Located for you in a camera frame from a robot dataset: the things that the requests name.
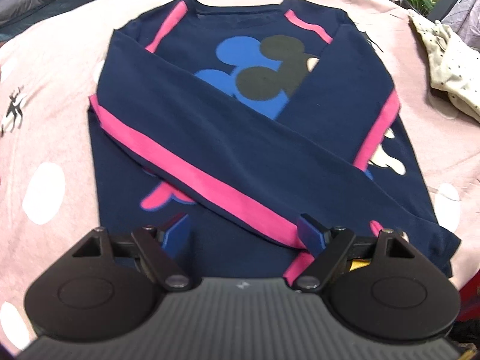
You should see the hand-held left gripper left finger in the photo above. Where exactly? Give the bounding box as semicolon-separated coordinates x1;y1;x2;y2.
70;213;193;292

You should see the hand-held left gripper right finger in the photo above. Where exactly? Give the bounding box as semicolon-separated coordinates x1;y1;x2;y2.
292;213;418;292

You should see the navy shirt with pink stripes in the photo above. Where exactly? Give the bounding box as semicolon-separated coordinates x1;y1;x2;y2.
87;0;463;287

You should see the red cloth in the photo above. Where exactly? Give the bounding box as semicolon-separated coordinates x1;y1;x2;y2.
454;268;480;325

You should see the pink polka-dot blanket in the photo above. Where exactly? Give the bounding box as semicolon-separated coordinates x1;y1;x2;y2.
0;0;480;357

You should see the cream dotted garment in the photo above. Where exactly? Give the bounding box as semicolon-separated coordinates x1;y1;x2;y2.
407;8;480;125

